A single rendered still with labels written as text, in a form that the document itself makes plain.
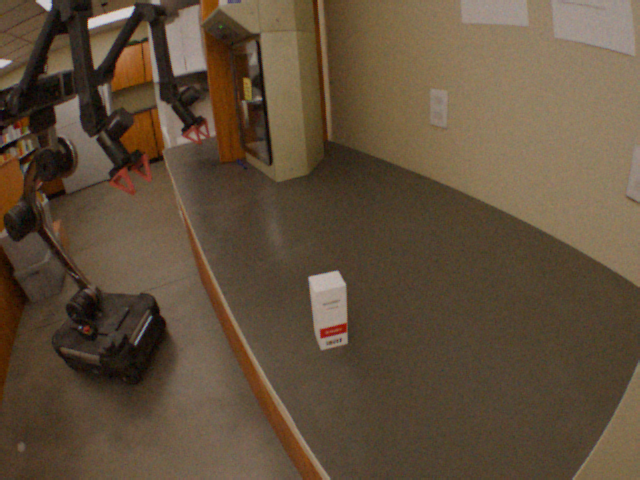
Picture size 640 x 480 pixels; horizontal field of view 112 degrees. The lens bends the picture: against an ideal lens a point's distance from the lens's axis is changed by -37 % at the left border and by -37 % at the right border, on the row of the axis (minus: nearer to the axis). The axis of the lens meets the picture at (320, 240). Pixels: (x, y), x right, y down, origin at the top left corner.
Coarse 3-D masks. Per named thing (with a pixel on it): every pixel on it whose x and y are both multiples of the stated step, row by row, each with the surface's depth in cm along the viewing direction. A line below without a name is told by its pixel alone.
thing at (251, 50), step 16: (240, 48) 97; (256, 48) 85; (240, 64) 101; (256, 64) 88; (240, 80) 105; (256, 80) 92; (240, 96) 110; (256, 96) 96; (240, 112) 116; (256, 112) 100; (256, 128) 104; (256, 144) 109
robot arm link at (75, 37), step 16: (64, 0) 51; (64, 16) 54; (80, 16) 57; (80, 32) 60; (80, 48) 62; (80, 64) 64; (80, 80) 67; (80, 96) 69; (96, 96) 72; (80, 112) 71; (96, 112) 74
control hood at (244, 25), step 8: (216, 8) 75; (224, 8) 74; (232, 8) 75; (240, 8) 76; (248, 8) 77; (256, 8) 78; (208, 16) 84; (216, 16) 80; (224, 16) 77; (232, 16) 76; (240, 16) 77; (248, 16) 78; (256, 16) 79; (200, 24) 96; (208, 24) 91; (232, 24) 81; (240, 24) 78; (248, 24) 79; (256, 24) 80; (208, 32) 100; (240, 32) 85; (248, 32) 82; (256, 32) 82; (232, 40) 96; (240, 40) 97
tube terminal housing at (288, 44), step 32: (256, 0) 78; (288, 0) 81; (288, 32) 86; (288, 64) 90; (288, 96) 95; (288, 128) 100; (320, 128) 118; (256, 160) 118; (288, 160) 104; (320, 160) 121
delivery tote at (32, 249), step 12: (48, 204) 226; (48, 216) 224; (0, 240) 167; (12, 240) 175; (24, 240) 182; (36, 240) 188; (12, 252) 178; (24, 252) 185; (36, 252) 192; (12, 264) 181; (24, 264) 188
